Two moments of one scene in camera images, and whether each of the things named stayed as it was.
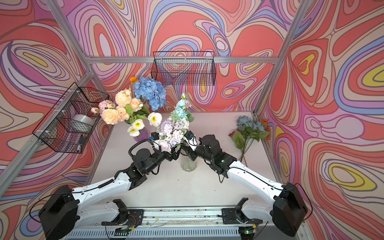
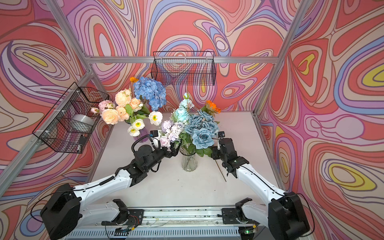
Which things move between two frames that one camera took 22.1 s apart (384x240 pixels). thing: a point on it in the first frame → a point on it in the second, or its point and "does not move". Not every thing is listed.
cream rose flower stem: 123,97 does not move
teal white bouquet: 248,129 → 199,129
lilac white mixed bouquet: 173,129 does not move
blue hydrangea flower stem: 152,90 does not move
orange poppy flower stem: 133,80 does not move
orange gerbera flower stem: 263,121 → 210,108
